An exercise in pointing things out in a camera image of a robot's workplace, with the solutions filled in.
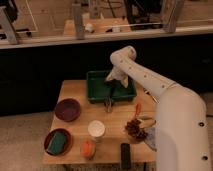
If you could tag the yellow banana toy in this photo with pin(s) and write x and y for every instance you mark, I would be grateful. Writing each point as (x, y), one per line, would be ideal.
(147, 121)

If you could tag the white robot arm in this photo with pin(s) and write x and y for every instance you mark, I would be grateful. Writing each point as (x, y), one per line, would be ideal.
(181, 133)

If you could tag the orange fruit toy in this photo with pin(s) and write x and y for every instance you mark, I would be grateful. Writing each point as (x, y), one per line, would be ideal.
(88, 149)

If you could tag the dark grape bunch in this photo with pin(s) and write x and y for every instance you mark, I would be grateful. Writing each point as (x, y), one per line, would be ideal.
(134, 131)

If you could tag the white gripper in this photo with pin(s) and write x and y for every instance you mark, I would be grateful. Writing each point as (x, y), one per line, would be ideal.
(119, 75)

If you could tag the green sponge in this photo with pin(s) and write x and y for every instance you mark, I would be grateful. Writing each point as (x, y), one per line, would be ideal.
(57, 143)

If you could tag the grey blue cloth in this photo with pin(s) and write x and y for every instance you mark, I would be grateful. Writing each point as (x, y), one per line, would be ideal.
(150, 138)

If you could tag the wooden table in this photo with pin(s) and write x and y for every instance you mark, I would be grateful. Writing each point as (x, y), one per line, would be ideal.
(108, 147)

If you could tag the black remote control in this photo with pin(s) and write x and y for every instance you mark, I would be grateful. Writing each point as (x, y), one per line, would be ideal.
(125, 156)

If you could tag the green plastic bin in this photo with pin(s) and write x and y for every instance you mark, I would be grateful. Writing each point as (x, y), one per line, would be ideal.
(98, 90)

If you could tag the orange carrot toy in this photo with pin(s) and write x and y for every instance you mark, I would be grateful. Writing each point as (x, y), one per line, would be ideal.
(137, 110)

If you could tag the white cup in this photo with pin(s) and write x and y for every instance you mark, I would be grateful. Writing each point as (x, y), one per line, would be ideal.
(96, 130)

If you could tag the red bowl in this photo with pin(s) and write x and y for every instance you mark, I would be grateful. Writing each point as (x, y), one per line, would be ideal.
(67, 145)

